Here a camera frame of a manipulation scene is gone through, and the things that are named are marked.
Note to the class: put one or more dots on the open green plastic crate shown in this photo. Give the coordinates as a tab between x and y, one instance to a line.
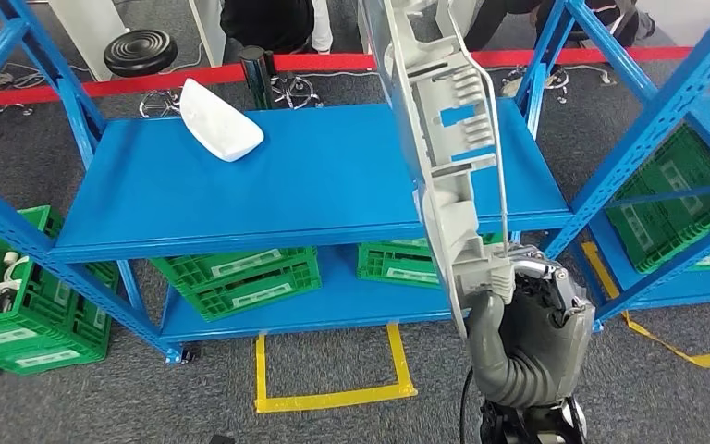
30	343

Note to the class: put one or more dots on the white desk panel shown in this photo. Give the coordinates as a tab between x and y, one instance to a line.
85	30
208	30
465	15

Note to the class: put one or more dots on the yellow floor tape square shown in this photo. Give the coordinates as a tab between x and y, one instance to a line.
330	401

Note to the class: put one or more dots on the black round stool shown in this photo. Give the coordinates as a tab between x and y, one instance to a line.
140	52

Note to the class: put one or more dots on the chrome chair base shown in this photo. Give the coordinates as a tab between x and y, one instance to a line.
294	92

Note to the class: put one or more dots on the white plastic part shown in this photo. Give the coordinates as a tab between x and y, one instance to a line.
9	285

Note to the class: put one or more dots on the large green plastic crate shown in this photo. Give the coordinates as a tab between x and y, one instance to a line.
667	202

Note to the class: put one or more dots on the black stanchion post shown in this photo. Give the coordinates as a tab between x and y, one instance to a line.
256	76

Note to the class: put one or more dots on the grey plastic wheel hubcap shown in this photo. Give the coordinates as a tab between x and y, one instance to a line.
453	208

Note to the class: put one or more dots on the red barrier belt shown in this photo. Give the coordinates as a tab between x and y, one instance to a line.
116	86
330	61

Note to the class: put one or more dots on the white plastic mirror cover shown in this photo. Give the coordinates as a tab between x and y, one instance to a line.
220	125

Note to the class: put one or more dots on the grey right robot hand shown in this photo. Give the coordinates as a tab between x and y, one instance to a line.
545	331

